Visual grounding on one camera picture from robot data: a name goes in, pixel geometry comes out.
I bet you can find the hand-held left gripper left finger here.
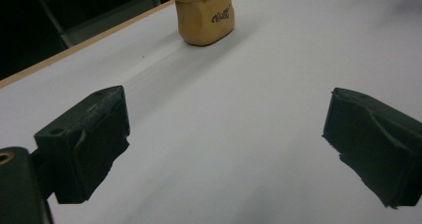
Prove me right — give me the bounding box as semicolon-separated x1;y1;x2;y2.
34;85;131;205

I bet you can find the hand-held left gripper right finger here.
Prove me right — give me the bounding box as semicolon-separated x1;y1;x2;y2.
321;87;422;208

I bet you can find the yellow plastic bottle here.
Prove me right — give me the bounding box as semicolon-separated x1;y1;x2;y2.
172;0;236;47

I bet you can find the metal frame side table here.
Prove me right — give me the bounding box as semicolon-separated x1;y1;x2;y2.
31;0;162;50

